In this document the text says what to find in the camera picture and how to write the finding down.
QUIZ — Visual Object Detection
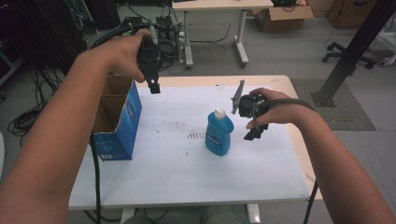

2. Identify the blue bottle with white cap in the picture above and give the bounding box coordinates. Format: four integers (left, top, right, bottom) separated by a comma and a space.
205, 107, 235, 157

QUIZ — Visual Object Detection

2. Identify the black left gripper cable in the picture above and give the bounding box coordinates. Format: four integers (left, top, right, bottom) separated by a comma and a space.
88, 21, 171, 224

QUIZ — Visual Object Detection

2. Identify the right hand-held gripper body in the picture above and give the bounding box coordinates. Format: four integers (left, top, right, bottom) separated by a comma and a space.
230, 79, 271, 120

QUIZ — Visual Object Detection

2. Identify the black floor cable bundle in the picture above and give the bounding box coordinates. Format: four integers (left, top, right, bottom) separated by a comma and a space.
7, 66, 64, 147

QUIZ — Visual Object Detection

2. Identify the person's left hand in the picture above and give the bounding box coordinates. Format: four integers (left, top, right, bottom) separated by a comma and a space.
106, 28, 153, 84

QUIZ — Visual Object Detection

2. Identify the grey floor mat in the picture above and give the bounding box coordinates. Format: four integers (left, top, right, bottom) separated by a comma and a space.
290, 78, 377, 132

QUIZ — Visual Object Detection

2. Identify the blue cardboard box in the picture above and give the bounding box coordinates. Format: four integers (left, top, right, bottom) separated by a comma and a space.
90, 74, 143, 161

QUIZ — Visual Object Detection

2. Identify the white background table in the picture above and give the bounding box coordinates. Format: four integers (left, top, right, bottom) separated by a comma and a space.
171, 0, 275, 69

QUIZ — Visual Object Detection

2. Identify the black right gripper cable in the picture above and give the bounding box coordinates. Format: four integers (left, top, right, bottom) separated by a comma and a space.
263, 97, 319, 224

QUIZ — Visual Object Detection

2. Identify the black office chair base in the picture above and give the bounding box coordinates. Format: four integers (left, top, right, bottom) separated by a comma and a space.
321, 41, 378, 70

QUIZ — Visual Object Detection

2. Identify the closed brown cardboard box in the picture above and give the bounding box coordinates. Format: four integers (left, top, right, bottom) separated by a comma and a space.
326, 0, 379, 31

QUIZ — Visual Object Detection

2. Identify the dark curtain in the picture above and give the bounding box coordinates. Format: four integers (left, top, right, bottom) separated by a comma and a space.
0, 0, 90, 77

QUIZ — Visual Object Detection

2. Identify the black metal stand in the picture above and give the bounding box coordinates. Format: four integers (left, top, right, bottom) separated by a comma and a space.
310, 0, 396, 108

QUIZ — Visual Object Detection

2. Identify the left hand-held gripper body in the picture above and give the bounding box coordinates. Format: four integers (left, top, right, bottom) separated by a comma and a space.
136, 26, 163, 81

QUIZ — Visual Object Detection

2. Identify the person's right hand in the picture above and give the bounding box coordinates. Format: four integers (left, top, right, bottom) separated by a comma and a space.
245, 87, 308, 131

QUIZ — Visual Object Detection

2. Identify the open brown cardboard box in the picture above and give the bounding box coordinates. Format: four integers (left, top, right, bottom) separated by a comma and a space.
250, 3, 315, 33

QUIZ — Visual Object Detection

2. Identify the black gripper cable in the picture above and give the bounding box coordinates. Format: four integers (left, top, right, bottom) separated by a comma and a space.
88, 21, 171, 224
263, 97, 319, 224

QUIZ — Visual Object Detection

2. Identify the black equipment with cables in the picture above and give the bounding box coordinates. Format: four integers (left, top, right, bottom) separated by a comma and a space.
120, 14, 186, 73

